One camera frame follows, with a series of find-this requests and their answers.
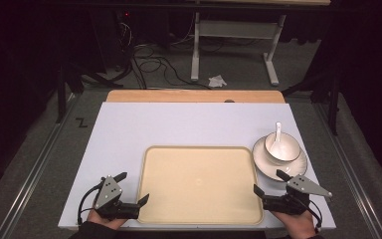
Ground wooden table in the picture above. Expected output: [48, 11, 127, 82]
[105, 89, 287, 104]

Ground white bowl with dark rim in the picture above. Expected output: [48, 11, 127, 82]
[264, 131, 302, 165]

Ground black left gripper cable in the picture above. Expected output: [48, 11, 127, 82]
[77, 184, 101, 227]

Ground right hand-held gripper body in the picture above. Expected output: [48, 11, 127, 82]
[263, 174, 333, 215]

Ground white ceramic spoon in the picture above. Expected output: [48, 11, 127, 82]
[270, 121, 291, 161]

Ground white board on table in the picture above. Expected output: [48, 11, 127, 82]
[58, 102, 337, 231]

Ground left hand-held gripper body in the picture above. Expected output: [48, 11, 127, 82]
[94, 174, 140, 221]

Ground person's left hand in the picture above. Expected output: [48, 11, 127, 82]
[87, 208, 127, 230]

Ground white metal table frame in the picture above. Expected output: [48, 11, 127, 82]
[190, 12, 287, 88]

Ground black cables on floor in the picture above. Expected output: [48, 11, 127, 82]
[130, 42, 213, 91]

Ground crumpled white tissue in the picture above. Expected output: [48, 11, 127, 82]
[208, 75, 228, 89]

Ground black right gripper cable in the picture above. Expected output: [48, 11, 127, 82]
[306, 198, 323, 233]

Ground metal floor rail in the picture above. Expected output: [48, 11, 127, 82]
[0, 94, 81, 239]
[312, 101, 382, 239]

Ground person's right hand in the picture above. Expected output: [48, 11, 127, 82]
[272, 210, 317, 239]

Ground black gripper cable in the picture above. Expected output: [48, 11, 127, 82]
[77, 184, 101, 227]
[306, 198, 323, 233]

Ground beige plastic tray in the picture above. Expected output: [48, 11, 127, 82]
[136, 144, 265, 226]

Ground white plate with dark rim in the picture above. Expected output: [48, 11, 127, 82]
[252, 134, 309, 183]

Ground black metal stand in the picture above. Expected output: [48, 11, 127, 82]
[55, 61, 127, 124]
[281, 64, 343, 136]

